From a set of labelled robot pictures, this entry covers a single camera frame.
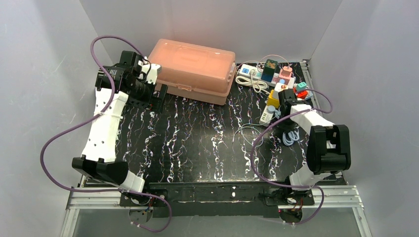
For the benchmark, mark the yellow cube socket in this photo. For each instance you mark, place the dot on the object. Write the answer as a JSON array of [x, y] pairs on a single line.
[[273, 99]]

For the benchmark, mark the pink translucent plastic storage box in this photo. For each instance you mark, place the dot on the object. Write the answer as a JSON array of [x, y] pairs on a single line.
[[195, 72]]

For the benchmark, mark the white usb charging hub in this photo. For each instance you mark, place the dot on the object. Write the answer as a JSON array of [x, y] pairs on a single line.
[[267, 115]]

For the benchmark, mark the red cube socket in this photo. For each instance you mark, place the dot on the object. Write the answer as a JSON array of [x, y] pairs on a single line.
[[302, 95]]

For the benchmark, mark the blue plug adapter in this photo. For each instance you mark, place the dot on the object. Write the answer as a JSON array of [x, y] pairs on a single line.
[[267, 76]]

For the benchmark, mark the aluminium frame rail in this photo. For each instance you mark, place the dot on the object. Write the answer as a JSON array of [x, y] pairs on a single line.
[[335, 196]]

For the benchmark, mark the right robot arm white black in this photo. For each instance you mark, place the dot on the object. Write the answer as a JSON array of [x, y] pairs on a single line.
[[328, 148]]

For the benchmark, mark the white cube charger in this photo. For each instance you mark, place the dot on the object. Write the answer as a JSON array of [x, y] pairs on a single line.
[[280, 87]]

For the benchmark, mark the pink plug adapter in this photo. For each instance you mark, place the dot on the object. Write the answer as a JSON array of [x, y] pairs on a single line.
[[286, 74]]

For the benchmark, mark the dark green cube charger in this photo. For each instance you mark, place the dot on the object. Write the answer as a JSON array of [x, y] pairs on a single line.
[[270, 67]]

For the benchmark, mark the white long power strip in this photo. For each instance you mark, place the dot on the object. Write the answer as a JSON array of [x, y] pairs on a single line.
[[247, 71]]

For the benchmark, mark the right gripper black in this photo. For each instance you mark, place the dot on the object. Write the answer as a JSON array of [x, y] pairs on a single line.
[[285, 121]]

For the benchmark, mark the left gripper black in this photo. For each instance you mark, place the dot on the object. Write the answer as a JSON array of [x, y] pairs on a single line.
[[152, 99]]

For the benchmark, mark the teal plug adapter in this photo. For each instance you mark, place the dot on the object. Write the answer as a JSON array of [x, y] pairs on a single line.
[[298, 87]]

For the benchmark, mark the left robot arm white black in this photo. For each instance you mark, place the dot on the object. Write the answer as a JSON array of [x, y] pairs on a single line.
[[132, 81]]

